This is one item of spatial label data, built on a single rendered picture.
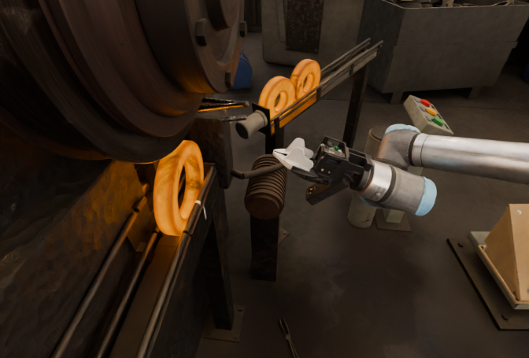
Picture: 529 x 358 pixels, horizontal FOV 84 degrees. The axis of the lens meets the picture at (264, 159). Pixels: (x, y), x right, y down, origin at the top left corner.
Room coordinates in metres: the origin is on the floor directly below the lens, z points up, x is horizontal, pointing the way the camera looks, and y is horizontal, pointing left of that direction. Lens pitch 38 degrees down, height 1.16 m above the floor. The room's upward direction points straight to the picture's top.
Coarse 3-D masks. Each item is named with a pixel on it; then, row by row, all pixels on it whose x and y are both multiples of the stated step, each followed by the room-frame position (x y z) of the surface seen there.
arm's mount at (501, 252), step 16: (512, 208) 0.73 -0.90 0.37; (528, 208) 0.73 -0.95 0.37; (496, 224) 0.74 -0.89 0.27; (512, 224) 0.69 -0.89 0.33; (528, 224) 0.69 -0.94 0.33; (496, 240) 0.70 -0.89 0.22; (512, 240) 0.65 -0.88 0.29; (528, 240) 0.65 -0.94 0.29; (496, 256) 0.66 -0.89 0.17; (512, 256) 0.62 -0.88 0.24; (528, 256) 0.61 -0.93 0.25; (496, 272) 0.62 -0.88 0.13; (512, 272) 0.58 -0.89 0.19; (528, 272) 0.57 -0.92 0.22; (512, 288) 0.55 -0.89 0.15; (528, 288) 0.53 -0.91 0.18
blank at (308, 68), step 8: (304, 64) 1.00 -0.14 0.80; (312, 64) 1.02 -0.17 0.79; (296, 72) 0.98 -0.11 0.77; (304, 72) 0.99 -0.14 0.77; (312, 72) 1.02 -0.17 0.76; (296, 80) 0.96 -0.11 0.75; (304, 80) 0.99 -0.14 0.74; (312, 80) 1.04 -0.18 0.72; (296, 88) 0.96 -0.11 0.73; (304, 88) 1.03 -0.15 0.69; (312, 88) 1.03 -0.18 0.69; (296, 96) 0.96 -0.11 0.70
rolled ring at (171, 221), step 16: (192, 144) 0.48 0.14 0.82; (160, 160) 0.40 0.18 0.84; (176, 160) 0.40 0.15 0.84; (192, 160) 0.48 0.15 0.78; (160, 176) 0.38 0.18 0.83; (176, 176) 0.39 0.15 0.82; (192, 176) 0.49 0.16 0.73; (160, 192) 0.36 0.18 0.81; (176, 192) 0.37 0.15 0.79; (192, 192) 0.47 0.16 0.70; (160, 208) 0.34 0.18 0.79; (176, 208) 0.36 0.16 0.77; (192, 208) 0.43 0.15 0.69; (160, 224) 0.34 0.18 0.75; (176, 224) 0.34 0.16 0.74
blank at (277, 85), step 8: (272, 80) 0.89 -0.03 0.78; (280, 80) 0.89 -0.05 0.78; (288, 80) 0.92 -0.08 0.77; (264, 88) 0.87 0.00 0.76; (272, 88) 0.86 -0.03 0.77; (280, 88) 0.89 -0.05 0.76; (288, 88) 0.92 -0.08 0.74; (264, 96) 0.85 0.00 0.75; (272, 96) 0.86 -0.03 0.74; (280, 96) 0.94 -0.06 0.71; (288, 96) 0.92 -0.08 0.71; (264, 104) 0.84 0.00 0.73; (272, 104) 0.86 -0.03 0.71; (280, 104) 0.92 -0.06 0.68; (288, 104) 0.93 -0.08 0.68; (272, 112) 0.86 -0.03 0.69
